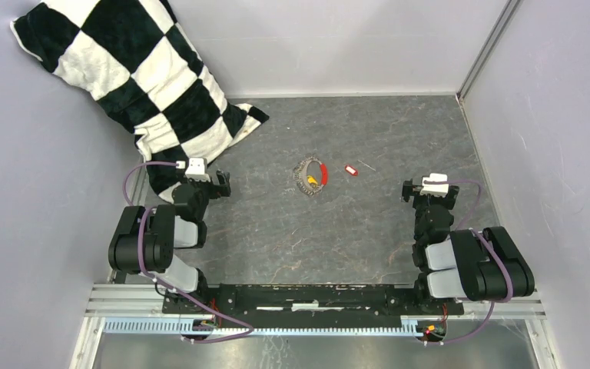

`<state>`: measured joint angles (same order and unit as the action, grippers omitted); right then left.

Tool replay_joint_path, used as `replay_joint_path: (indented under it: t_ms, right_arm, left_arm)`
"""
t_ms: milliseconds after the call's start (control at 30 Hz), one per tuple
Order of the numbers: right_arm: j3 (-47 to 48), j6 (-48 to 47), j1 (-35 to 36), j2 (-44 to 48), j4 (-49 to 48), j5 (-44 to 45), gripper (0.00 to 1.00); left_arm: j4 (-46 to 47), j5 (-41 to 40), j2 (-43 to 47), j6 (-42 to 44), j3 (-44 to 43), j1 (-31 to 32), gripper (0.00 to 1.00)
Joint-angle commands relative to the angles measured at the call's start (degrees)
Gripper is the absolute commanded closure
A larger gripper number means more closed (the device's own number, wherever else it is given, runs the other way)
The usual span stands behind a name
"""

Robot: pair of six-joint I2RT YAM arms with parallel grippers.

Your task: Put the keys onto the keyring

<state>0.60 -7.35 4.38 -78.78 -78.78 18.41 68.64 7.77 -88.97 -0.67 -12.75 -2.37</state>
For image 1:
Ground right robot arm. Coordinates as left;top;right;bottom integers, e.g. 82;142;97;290
402;173;535;314

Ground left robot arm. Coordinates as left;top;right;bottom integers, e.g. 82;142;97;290
108;171;231;314

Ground small red key tag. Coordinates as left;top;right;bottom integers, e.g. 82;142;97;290
344;165;358;176

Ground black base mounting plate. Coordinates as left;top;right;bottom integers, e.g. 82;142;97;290
161;284;465;330

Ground black white checkered pillow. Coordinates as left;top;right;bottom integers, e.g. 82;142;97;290
10;1;268;201

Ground aluminium corner profile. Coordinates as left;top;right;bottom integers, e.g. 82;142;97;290
456;0;523;104

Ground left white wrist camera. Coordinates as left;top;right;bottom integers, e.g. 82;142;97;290
175;158;211;182

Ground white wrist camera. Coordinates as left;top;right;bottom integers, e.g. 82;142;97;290
419;173;449;198
175;158;211;182

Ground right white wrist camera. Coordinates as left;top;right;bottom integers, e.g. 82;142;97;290
419;173;449;198

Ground white slotted cable duct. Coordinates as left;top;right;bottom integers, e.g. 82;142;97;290
102;317;420;337

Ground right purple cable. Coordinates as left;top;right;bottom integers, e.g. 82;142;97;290
424;179;514;347

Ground aluminium frame rail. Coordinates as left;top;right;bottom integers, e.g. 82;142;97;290
71;283;561;368

